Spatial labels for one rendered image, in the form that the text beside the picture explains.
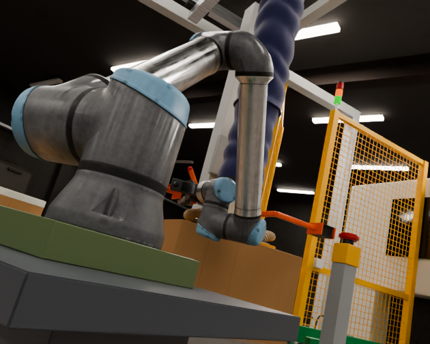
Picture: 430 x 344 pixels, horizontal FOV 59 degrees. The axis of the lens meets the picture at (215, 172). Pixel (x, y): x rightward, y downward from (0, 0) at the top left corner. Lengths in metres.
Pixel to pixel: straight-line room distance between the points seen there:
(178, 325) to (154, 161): 0.27
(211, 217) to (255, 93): 0.44
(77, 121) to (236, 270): 1.03
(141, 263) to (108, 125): 0.22
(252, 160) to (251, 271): 0.56
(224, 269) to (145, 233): 0.95
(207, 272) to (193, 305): 1.04
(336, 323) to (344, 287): 0.12
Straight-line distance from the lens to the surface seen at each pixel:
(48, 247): 0.49
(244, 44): 1.16
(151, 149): 0.60
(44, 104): 0.75
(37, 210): 3.41
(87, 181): 0.60
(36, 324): 0.32
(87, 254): 0.52
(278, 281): 1.67
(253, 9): 3.44
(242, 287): 1.57
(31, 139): 0.77
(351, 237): 1.45
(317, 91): 4.84
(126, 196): 0.58
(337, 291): 1.42
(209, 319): 0.47
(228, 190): 1.32
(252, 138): 1.17
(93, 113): 0.65
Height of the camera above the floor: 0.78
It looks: 15 degrees up
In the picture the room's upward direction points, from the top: 15 degrees clockwise
